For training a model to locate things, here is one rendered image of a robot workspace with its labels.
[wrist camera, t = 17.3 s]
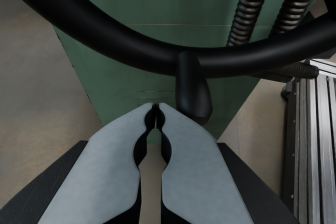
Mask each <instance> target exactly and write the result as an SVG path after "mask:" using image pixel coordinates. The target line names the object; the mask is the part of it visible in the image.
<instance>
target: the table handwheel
mask: <svg viewBox="0 0 336 224"><path fill-rule="evenodd" d="M22 1H23V2H25V3H26V4H27V5H28V6H29V7H30V8H32V9H33V10H34V11H35V12H37V13H38V14H39V15H41V16H42V17H43V18H44V19H46V20H47V21H48V22H50V23H51V24H52V25H54V26H55V27H57V28H58V29H59V30H61V31H62V32H64V33H65V34H67V35H68V36H70V37H71V38H73V39H75V40H76V41H78V42H80V43H81V44H83V45H85V46H87V47H88V48H90V49H92V50H94V51H96V52H98V53H100V54H102V55H104V56H106V57H108V58H110V59H113V60H115V61H117V62H120V63H122V64H125V65H128V66H131V67H134V68H137V69H140V70H143V71H147V72H151V73H155V74H160V75H165V76H171V77H176V70H177V57H178V55H179V54H180V53H181V52H184V51H193V52H195V53H196V54H197V57H198V60H199V62H200V65H201V67H202V69H203V72H204V75H205V78H206V79H219V78H231V77H239V76H245V75H251V74H256V73H261V72H265V71H270V70H273V69H277V68H281V67H284V66H288V65H291V64H294V63H297V62H300V61H303V60H306V59H308V58H311V57H314V56H317V55H319V54H322V53H324V52H327V51H329V50H331V49H334V48H336V0H324V2H325V5H326V7H327V10H328V12H326V13H325V14H323V15H321V16H319V17H317V18H315V19H313V20H311V21H309V22H307V23H305V24H302V25H300V26H298V27H296V28H293V29H291V30H288V31H286V32H283V33H280V34H277V35H275V36H272V37H268V38H265V39H262V40H258V41H254V42H250V43H245V44H240V45H233V46H225V47H190V46H182V45H177V44H172V43H167V42H164V41H160V40H157V39H154V38H151V37H149V36H146V35H144V34H141V33H139V32H137V31H135V30H133V29H131V28H129V27H127V26H125V25H124V24H122V23H120V22H119V21H117V20H115V19H114V18H112V17H111V16H109V15H108V14H106V13H105V12H104V11H102V10H101V9H100V8H98V7H97V6H96V5H95V4H93V3H92V2H91V1H90V0H22Z"/></svg>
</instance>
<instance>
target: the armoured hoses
mask: <svg viewBox="0 0 336 224"><path fill-rule="evenodd" d="M264 2H265V0H239V2H238V4H237V8H236V10H235V15H234V19H233V21H232V25H231V27H230V28H231V30H230V32H229V36H228V40H227V44H226V47H229V46H236V45H242V44H247V43H249V41H250V38H251V36H252V33H253V29H254V28H255V25H256V24H255V23H256V22H257V20H258V17H259V15H260V11H261V9H262V5H263V4H264ZM309 5H311V0H284V2H283V3H282V5H281V7H282V8H280V10H279V14H277V17H276V19H275V21H274V24H273V26H272V29H271V30H270V34H269V35H268V38H270V37H273V36H276V35H278V34H281V33H284V32H286V31H289V30H291V29H294V28H296V27H298V24H299V23H301V18H303V17H304V13H305V12H306V11H307V9H308V6H309ZM319 72H320V70H319V68H318V67H317V66H315V65H311V64H308V63H304V62H300V61H299V62H296V63H293V64H290V65H286V66H283V67H280V68H276V69H272V70H268V71H264V72H259V73H254V74H249V75H246V76H249V77H254V78H259V79H265V80H270V81H276V82H281V83H288V82H290V81H291V80H292V79H293V77H296V78H303V79H310V80H312V79H314V78H316V77H317V76H318V75H319Z"/></svg>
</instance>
